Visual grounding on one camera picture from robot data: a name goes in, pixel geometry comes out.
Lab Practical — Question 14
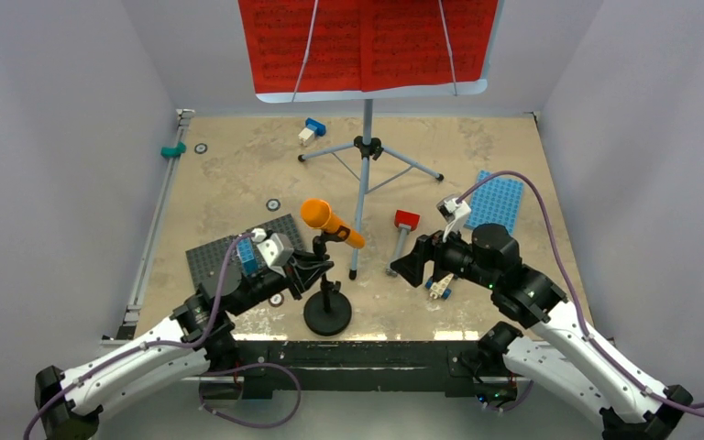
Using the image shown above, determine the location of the aluminium side rail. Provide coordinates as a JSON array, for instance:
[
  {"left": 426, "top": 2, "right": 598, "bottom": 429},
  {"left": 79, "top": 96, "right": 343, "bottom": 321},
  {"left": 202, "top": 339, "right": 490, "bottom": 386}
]
[{"left": 112, "top": 108, "right": 196, "bottom": 342}]

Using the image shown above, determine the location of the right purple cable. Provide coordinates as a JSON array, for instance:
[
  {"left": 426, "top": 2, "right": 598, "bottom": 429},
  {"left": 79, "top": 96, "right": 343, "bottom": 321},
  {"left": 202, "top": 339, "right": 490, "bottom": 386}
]
[{"left": 455, "top": 170, "right": 704, "bottom": 424}]

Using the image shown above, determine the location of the dark grey building baseplate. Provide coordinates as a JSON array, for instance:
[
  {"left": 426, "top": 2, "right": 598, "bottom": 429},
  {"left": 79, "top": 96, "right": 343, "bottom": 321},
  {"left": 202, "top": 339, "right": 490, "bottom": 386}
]
[{"left": 185, "top": 214, "right": 306, "bottom": 287}]

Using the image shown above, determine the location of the light blue building baseplate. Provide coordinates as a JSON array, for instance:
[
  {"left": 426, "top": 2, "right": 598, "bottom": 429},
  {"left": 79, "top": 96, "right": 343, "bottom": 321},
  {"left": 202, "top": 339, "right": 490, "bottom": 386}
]
[{"left": 464, "top": 177, "right": 523, "bottom": 235}]

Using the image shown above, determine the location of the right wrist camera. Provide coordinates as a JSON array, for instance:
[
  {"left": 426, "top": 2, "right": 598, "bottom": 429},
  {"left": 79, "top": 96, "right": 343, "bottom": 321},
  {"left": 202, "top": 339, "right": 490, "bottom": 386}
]
[{"left": 436, "top": 195, "right": 471, "bottom": 242}]

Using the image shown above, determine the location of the orange black poker chip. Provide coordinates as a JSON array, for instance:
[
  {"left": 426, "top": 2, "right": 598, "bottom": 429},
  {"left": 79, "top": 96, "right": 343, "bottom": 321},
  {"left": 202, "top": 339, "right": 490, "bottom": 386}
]
[{"left": 269, "top": 293, "right": 285, "bottom": 307}]

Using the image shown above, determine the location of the blue white brick block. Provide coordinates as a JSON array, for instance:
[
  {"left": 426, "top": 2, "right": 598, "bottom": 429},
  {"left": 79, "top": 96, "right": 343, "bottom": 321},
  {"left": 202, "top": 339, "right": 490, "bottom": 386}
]
[{"left": 298, "top": 118, "right": 326, "bottom": 146}]

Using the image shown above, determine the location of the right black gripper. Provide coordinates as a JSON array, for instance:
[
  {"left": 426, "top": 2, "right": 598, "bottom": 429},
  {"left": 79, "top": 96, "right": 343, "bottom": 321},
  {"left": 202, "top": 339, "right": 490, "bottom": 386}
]
[{"left": 390, "top": 218, "right": 498, "bottom": 290}]

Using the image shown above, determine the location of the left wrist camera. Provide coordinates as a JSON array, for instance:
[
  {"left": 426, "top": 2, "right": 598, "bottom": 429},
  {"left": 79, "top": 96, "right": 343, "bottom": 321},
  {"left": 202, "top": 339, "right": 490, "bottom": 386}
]
[{"left": 256, "top": 233, "right": 294, "bottom": 278}]

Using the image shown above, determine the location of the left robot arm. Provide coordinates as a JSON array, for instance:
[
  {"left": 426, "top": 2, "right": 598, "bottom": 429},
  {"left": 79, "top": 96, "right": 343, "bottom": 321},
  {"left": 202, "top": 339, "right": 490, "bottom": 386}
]
[{"left": 23, "top": 252, "right": 334, "bottom": 439}]

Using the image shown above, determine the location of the blue building brick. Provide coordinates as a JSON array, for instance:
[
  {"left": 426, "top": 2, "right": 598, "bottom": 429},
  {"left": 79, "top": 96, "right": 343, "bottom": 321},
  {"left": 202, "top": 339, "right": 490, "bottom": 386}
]
[{"left": 236, "top": 238, "right": 259, "bottom": 275}]

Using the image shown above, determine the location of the black microphone stand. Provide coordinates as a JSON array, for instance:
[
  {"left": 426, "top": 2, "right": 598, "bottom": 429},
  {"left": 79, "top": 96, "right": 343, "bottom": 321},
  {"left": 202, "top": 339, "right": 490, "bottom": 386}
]
[{"left": 303, "top": 232, "right": 352, "bottom": 336}]

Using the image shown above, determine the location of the red grey toy hammer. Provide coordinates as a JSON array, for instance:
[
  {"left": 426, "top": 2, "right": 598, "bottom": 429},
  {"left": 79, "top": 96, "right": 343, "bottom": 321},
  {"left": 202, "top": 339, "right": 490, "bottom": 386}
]
[{"left": 385, "top": 210, "right": 421, "bottom": 277}]

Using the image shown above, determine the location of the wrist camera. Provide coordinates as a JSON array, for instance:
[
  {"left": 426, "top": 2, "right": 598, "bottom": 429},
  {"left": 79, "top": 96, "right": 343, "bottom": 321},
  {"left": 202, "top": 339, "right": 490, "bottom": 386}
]
[
  {"left": 256, "top": 233, "right": 294, "bottom": 278},
  {"left": 436, "top": 195, "right": 471, "bottom": 242}
]

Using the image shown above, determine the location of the teal clamp piece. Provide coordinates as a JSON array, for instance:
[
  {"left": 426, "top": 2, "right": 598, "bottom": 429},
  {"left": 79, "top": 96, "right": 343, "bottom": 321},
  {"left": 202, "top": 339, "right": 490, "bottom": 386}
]
[{"left": 160, "top": 141, "right": 187, "bottom": 160}]

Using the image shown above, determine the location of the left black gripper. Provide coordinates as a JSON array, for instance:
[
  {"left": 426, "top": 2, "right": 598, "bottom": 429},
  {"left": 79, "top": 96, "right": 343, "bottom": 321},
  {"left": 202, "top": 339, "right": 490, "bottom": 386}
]
[{"left": 228, "top": 247, "right": 332, "bottom": 315}]

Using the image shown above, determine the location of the white blue toy car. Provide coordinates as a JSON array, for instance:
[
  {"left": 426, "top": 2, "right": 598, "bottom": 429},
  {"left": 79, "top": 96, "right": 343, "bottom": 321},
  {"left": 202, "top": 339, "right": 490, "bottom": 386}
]
[{"left": 424, "top": 274, "right": 456, "bottom": 300}]

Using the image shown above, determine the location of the orange toy microphone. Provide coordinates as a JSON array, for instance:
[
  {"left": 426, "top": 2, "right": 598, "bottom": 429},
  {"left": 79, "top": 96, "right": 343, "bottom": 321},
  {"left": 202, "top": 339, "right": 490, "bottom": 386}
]
[{"left": 300, "top": 198, "right": 366, "bottom": 249}]

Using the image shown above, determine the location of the light blue music stand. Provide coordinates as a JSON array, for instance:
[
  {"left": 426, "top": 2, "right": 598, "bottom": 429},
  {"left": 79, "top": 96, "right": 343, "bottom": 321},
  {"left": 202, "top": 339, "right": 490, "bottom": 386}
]
[{"left": 254, "top": 0, "right": 505, "bottom": 281}]

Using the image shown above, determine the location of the black table front rail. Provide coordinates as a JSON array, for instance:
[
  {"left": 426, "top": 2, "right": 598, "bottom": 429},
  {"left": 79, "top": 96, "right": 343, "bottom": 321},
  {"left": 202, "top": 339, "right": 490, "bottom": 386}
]
[{"left": 199, "top": 340, "right": 529, "bottom": 405}]

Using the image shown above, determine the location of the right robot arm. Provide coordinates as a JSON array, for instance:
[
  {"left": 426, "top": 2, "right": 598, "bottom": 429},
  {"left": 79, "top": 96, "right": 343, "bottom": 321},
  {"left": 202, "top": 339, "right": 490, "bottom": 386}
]
[{"left": 390, "top": 224, "right": 693, "bottom": 439}]

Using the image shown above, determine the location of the red sheet music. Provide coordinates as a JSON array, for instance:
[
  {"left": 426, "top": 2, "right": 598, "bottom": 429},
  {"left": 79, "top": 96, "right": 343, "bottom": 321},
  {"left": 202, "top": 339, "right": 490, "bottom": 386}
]
[{"left": 237, "top": 0, "right": 501, "bottom": 94}]

